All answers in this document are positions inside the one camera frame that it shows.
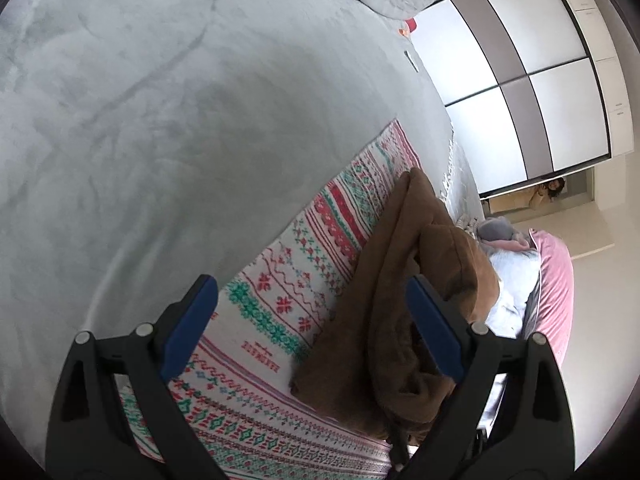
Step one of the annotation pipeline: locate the grey bed sheet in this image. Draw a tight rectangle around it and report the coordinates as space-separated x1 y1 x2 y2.
0 0 481 426

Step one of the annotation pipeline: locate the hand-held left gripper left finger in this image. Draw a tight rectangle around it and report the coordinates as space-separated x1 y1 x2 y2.
45 274 228 480

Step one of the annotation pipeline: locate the light blue quilted blanket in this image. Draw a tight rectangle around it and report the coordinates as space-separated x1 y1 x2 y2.
485 250 543 336

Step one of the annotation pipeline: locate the grey cloth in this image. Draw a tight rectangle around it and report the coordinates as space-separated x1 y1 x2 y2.
477 217 531 248

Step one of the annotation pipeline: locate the white tall cabinet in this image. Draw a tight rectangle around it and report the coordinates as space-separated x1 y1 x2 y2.
545 0 633 161

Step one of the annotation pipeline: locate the patterned red green white blanket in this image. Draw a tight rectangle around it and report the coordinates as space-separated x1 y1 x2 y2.
117 119 426 480

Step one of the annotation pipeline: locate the white sliding door wardrobe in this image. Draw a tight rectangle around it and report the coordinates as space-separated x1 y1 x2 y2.
412 0 613 198

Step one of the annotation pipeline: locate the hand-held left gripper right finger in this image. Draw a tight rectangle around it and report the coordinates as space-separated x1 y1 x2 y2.
400 274 576 480

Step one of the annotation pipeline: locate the pale pink folded blanket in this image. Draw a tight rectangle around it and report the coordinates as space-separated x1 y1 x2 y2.
482 237 531 255

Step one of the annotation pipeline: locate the brown coat with fur collar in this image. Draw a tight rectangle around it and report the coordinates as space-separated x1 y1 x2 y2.
290 166 501 453

